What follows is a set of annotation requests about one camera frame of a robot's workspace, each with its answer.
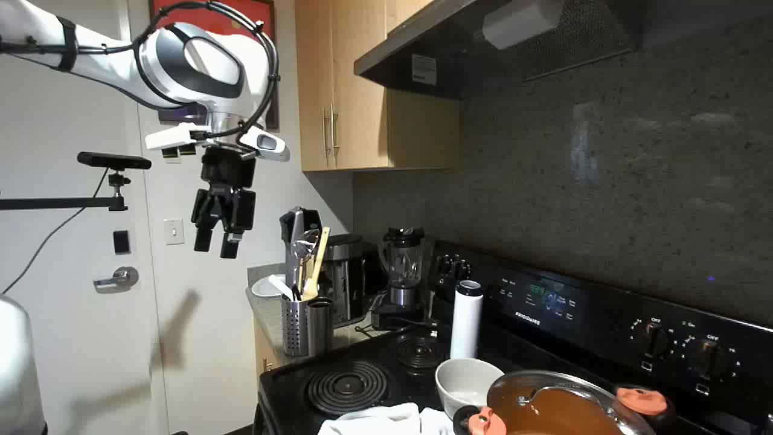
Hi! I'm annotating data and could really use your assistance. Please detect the range hood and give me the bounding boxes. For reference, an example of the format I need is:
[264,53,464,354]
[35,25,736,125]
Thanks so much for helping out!
[352,0,645,100]

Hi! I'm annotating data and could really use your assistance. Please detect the small white bowl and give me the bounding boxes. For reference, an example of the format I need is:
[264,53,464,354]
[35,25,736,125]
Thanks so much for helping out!
[435,358,503,415]

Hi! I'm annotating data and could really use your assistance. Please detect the white bottle with black cap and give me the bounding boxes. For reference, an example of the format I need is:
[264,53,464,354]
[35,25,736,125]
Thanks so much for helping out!
[450,280,484,358]

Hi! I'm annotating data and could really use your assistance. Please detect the black coffee maker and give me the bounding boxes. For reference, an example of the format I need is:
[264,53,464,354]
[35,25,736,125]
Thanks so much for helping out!
[323,235,375,326]

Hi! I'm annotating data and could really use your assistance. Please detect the blender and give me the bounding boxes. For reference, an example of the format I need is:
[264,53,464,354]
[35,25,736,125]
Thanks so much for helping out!
[375,227,424,329]

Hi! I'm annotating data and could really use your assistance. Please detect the light switch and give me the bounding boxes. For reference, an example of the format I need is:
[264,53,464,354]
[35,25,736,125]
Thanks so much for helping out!
[163,217,184,246]

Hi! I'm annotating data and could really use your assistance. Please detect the wooden upper cabinet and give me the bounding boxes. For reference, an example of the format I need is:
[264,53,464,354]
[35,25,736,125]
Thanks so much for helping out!
[295,0,458,172]

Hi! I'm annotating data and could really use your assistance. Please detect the metal utensil holder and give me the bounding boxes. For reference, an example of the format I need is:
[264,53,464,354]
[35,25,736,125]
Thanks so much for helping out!
[282,300,334,358]

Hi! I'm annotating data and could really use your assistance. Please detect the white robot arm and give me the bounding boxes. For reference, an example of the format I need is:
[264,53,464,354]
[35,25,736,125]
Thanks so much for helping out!
[0,0,289,259]

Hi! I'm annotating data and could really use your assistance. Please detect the black stove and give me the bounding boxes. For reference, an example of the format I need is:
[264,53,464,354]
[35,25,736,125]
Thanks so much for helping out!
[254,241,773,435]

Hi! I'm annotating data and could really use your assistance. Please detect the orange wall picture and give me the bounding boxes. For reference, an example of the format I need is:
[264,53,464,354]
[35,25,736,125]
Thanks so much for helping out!
[148,0,281,130]

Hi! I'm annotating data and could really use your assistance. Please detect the door handle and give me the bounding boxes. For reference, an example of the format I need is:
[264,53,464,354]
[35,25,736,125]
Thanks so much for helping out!
[95,265,141,293]

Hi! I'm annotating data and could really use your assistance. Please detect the white cloth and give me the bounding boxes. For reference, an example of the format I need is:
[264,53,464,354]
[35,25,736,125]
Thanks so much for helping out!
[317,402,453,435]

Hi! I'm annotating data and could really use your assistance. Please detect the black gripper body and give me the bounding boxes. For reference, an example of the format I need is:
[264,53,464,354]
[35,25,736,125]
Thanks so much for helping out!
[190,148,256,229]

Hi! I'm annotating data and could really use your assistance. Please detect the black camera on stand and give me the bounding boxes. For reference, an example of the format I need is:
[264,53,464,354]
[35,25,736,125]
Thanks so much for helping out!
[0,152,153,213]

